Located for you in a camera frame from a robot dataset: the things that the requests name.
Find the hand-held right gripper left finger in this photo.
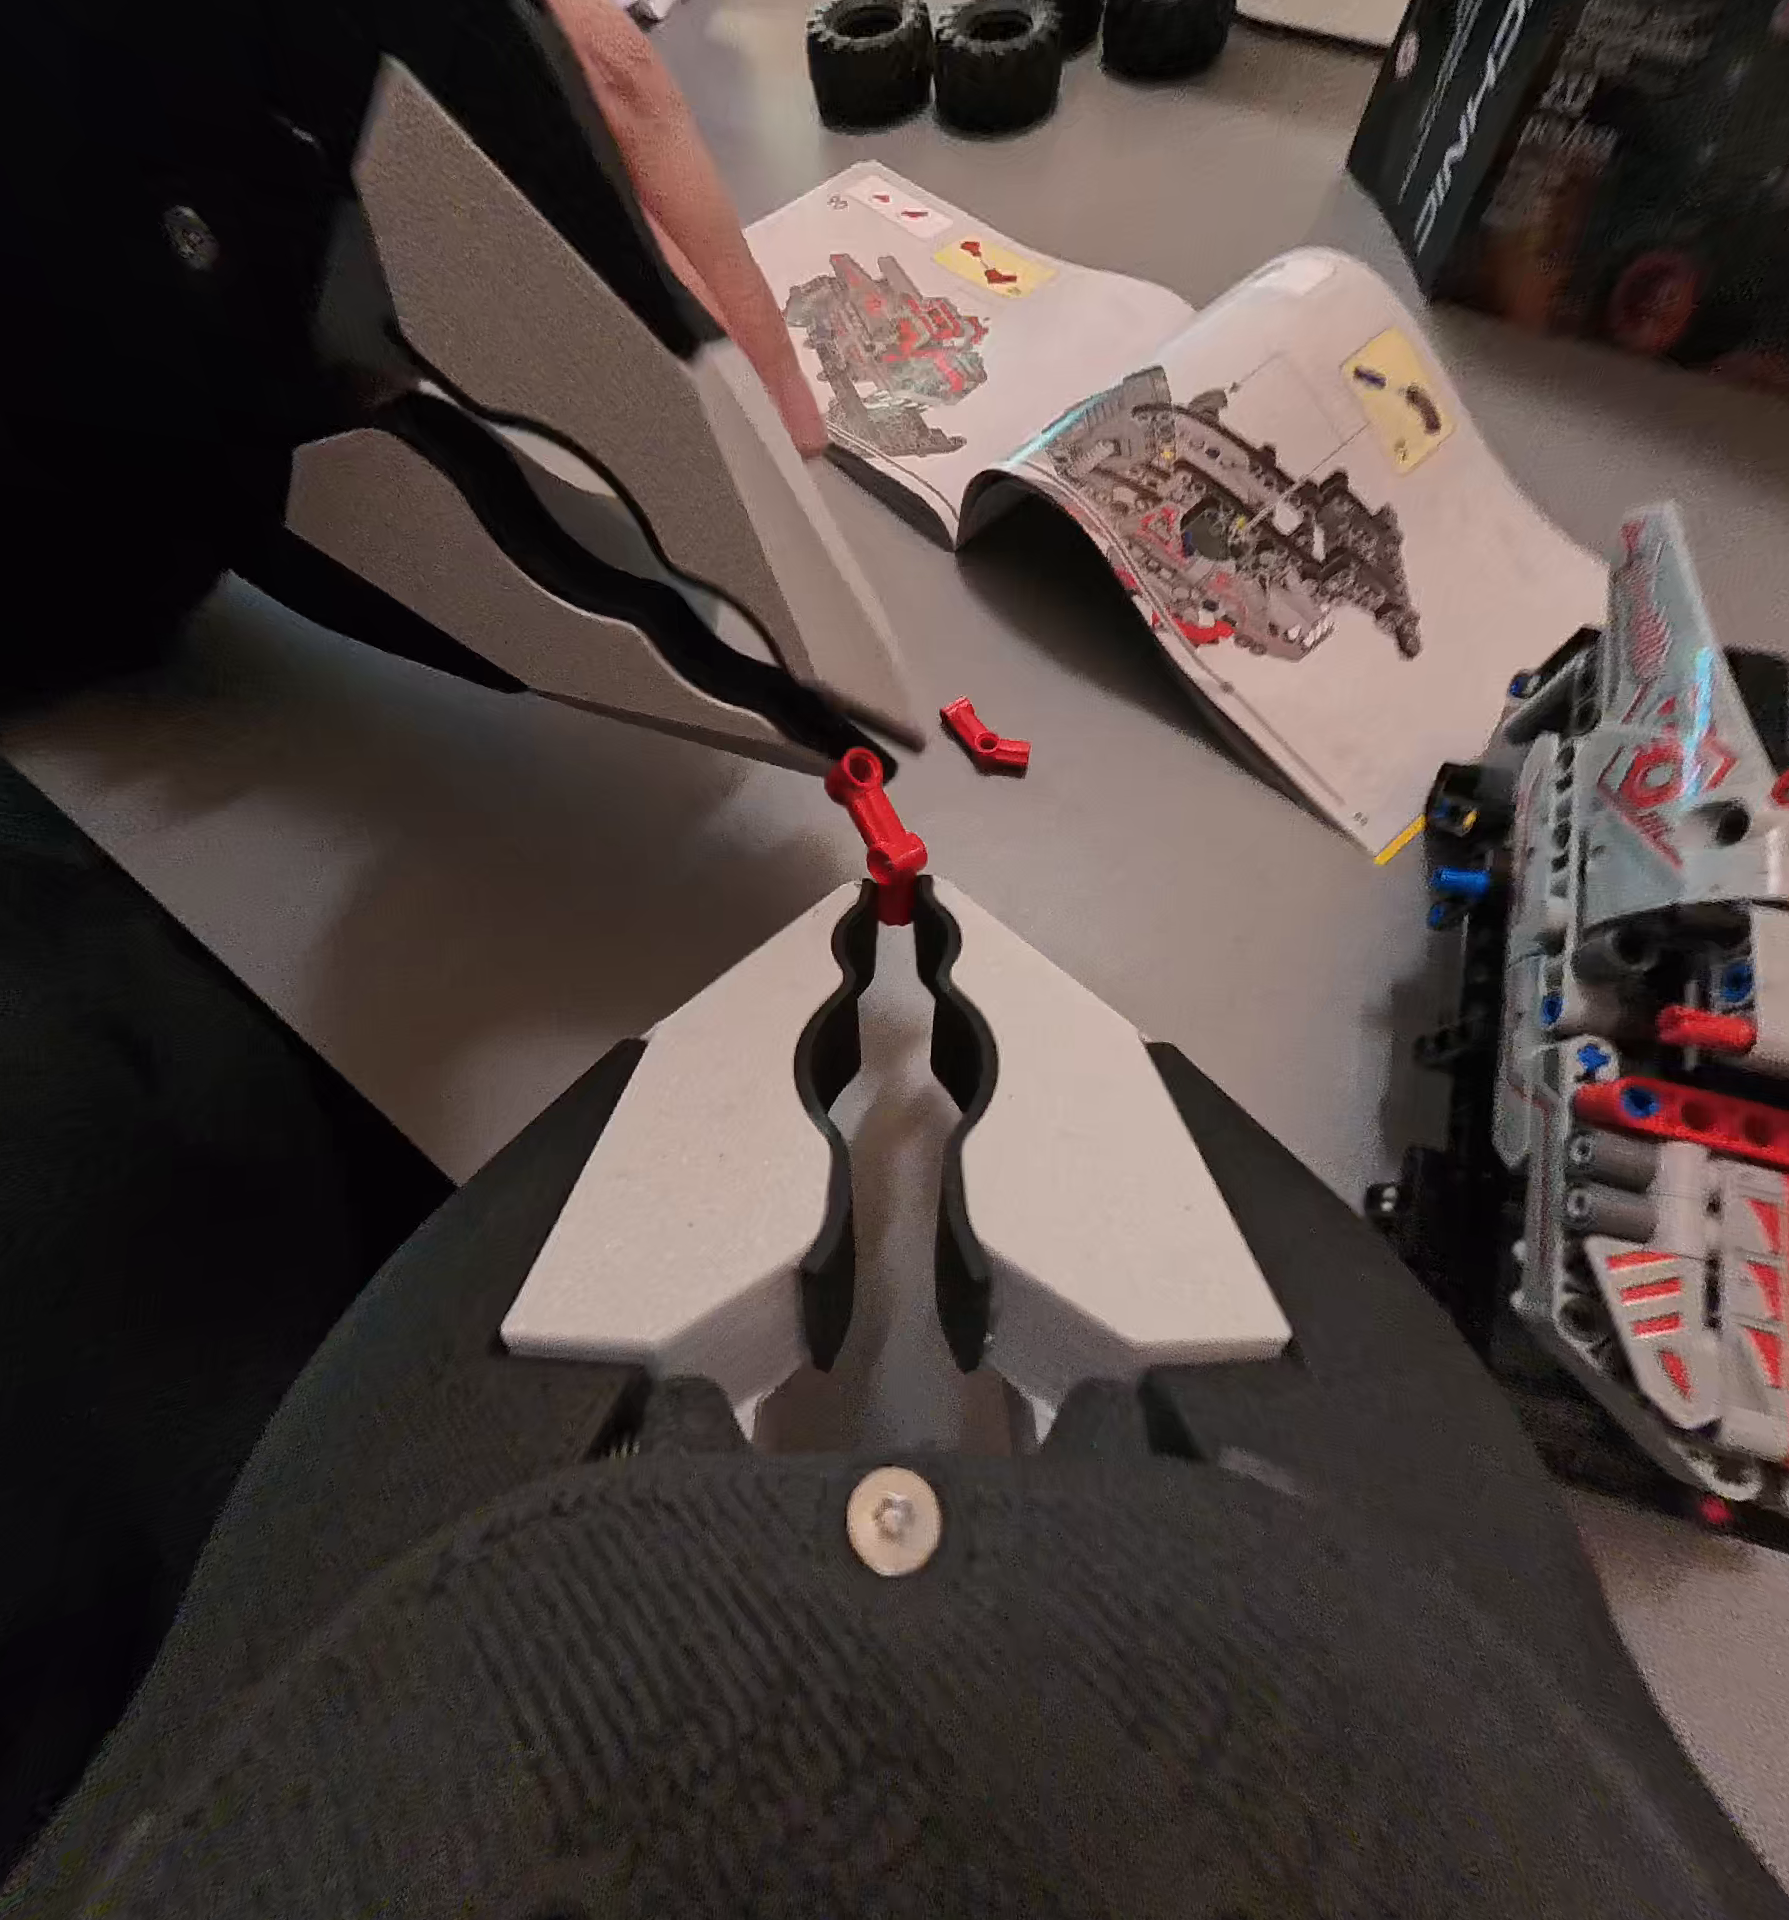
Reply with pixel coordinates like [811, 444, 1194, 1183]
[499, 881, 876, 1376]

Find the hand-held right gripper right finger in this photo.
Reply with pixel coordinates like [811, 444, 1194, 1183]
[910, 873, 1297, 1375]

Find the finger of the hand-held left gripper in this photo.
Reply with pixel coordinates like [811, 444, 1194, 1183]
[279, 425, 896, 784]
[351, 60, 930, 759]

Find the grey red toy truck model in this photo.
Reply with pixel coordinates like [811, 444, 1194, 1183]
[1366, 503, 1789, 1553]

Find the grey desk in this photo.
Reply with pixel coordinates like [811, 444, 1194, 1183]
[0, 0, 1789, 1920]

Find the person's left hand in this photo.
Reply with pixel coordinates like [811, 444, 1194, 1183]
[547, 0, 837, 462]

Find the building instruction booklet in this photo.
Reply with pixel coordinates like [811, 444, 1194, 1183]
[745, 161, 1614, 869]

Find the black toy set box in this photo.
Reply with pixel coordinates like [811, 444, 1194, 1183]
[1348, 0, 1789, 369]

